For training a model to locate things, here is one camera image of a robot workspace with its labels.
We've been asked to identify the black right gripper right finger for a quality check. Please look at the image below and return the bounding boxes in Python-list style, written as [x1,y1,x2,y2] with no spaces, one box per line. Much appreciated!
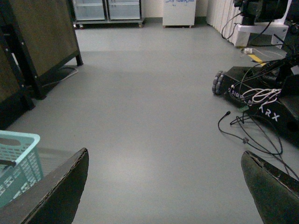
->
[241,151,299,224]

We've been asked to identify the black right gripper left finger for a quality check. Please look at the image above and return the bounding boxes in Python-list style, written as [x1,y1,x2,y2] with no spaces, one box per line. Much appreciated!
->
[0,148,89,224]

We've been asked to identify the light blue plastic basket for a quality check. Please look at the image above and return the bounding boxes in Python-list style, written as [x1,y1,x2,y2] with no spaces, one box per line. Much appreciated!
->
[0,130,43,207]

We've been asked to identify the white robot platform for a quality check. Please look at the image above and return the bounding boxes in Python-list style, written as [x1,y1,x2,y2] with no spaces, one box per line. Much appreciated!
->
[231,21,289,47]

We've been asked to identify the dark wooden display stand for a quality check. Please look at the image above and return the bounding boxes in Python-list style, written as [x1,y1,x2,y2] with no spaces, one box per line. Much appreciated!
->
[0,0,83,129]

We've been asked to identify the glass door cabinet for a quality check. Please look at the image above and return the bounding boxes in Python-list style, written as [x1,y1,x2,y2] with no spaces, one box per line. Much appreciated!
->
[71,0,144,29]

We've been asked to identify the white box with writing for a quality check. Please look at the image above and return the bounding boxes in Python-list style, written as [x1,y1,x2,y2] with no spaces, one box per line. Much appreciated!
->
[162,0,197,28]

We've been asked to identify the black floor cable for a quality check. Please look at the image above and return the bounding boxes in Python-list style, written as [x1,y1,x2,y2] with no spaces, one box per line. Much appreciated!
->
[218,111,299,182]

